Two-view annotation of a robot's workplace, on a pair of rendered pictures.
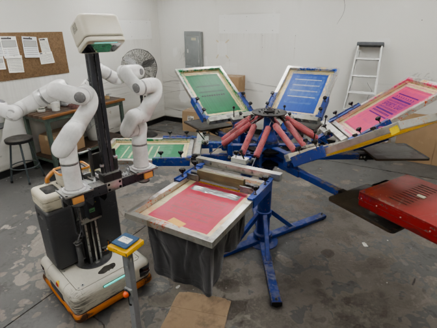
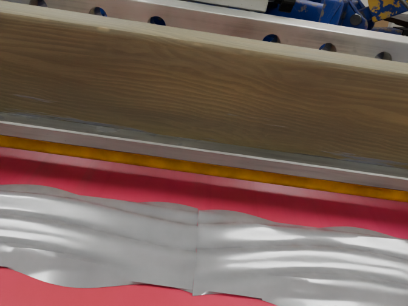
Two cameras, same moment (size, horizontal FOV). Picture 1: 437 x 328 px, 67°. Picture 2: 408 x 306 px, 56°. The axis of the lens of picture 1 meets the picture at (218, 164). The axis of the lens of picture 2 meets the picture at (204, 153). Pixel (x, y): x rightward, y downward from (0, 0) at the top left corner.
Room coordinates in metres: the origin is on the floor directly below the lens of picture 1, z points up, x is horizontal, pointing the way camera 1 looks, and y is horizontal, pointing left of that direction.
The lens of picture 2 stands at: (1.81, 0.12, 1.11)
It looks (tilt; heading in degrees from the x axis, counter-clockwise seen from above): 29 degrees down; 327
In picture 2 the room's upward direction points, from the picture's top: 9 degrees clockwise
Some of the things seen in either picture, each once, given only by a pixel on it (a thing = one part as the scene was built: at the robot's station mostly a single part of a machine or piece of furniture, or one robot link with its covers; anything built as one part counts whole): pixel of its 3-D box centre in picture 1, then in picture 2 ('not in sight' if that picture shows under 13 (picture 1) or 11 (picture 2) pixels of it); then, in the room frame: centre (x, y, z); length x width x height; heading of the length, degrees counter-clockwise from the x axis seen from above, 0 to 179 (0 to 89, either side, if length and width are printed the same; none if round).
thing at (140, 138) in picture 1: (136, 132); not in sight; (1.96, 0.50, 1.37); 0.13 x 0.10 x 0.16; 148
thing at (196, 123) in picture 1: (227, 136); not in sight; (3.33, -0.10, 0.91); 1.34 x 0.40 x 0.08; 30
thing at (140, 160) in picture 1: (139, 155); not in sight; (1.97, 0.51, 1.21); 0.16 x 0.13 x 0.15; 45
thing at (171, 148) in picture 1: (164, 140); not in sight; (2.75, 0.47, 1.05); 1.08 x 0.61 x 0.23; 90
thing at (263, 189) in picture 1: (260, 192); not in sight; (1.91, -0.27, 0.98); 0.30 x 0.05 x 0.07; 150
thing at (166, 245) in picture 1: (178, 255); not in sight; (1.58, 0.24, 0.74); 0.45 x 0.03 x 0.43; 60
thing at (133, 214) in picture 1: (204, 198); not in sight; (1.84, 0.09, 0.97); 0.79 x 0.58 x 0.04; 150
